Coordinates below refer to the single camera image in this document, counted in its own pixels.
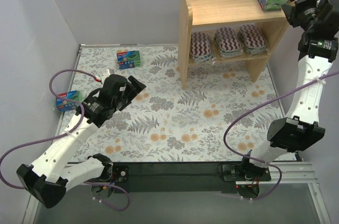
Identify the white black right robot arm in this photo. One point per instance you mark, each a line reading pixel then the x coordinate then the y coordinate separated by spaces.
pixel 318 48

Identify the purple wavy sponge pack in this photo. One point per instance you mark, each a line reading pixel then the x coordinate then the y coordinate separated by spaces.
pixel 252 39
pixel 200 47
pixel 227 43

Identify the aluminium frame rail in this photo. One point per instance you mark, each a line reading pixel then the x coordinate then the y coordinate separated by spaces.
pixel 202 192

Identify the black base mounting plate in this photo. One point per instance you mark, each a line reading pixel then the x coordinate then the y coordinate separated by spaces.
pixel 183 176

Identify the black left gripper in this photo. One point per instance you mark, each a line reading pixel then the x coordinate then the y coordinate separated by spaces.
pixel 128 92

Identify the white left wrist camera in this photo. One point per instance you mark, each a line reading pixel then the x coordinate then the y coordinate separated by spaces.
pixel 105 75

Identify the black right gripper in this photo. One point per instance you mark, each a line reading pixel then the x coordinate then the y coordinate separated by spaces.
pixel 300 3

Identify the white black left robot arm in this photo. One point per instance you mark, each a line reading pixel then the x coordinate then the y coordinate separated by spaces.
pixel 47 178

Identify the floral patterned table mat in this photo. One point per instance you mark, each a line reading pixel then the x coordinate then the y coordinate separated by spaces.
pixel 166 123

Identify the wooden two-tier shelf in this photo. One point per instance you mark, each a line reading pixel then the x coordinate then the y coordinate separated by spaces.
pixel 199 14

